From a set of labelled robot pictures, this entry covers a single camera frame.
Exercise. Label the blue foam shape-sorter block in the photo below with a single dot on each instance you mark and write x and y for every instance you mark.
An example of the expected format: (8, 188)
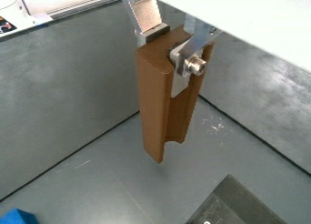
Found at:
(17, 216)

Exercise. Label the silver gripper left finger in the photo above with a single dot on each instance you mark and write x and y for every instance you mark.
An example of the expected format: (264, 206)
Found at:
(146, 18)

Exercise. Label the brown arch block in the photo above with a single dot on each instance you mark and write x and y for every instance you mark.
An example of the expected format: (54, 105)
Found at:
(166, 114)

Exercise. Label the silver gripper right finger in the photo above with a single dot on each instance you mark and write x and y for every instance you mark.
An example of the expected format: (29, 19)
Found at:
(186, 55)

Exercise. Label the aluminium frame profile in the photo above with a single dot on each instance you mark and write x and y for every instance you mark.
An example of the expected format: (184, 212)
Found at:
(78, 8)

